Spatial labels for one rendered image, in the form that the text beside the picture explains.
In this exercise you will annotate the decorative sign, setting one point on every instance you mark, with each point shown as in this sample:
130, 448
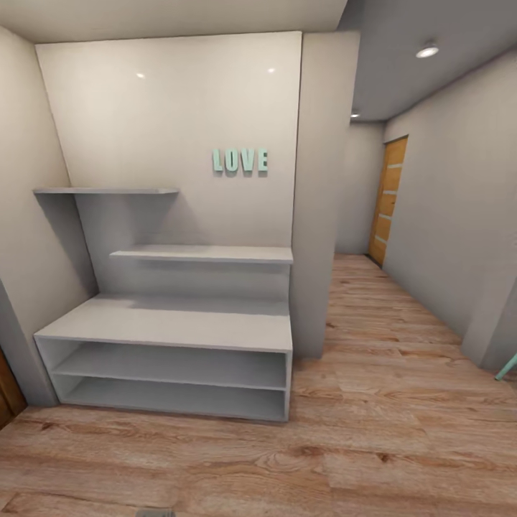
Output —
231, 157

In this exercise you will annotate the downlight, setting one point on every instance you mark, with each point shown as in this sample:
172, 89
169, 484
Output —
428, 50

